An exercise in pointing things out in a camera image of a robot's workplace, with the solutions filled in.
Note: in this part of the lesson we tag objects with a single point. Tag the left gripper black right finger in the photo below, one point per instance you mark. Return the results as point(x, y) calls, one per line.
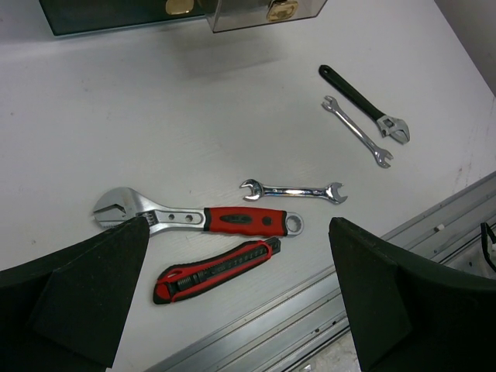
point(408, 313)

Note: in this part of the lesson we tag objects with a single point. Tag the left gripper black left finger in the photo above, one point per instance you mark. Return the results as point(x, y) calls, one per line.
point(66, 311)

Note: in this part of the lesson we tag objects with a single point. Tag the red black utility knife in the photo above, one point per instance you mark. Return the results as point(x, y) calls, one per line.
point(187, 280)

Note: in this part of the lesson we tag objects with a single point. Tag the slim chrome open-end wrench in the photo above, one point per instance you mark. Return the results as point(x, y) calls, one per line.
point(381, 156)

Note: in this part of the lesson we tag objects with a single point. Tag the red handled adjustable wrench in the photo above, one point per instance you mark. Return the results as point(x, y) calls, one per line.
point(121, 204)

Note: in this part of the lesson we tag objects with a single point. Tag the black handled adjustable wrench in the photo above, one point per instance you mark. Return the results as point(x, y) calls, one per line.
point(390, 126)

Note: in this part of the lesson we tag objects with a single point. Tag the clear drawer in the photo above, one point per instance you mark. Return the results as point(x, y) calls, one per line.
point(227, 15)

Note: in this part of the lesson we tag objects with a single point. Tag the teal drawer cabinet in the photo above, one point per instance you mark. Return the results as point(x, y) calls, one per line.
point(116, 15)

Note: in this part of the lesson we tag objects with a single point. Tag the dark bottom drawer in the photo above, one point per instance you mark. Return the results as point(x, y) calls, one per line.
point(116, 13)

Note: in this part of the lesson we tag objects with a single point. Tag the aluminium rail frame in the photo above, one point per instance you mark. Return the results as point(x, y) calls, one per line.
point(296, 324)

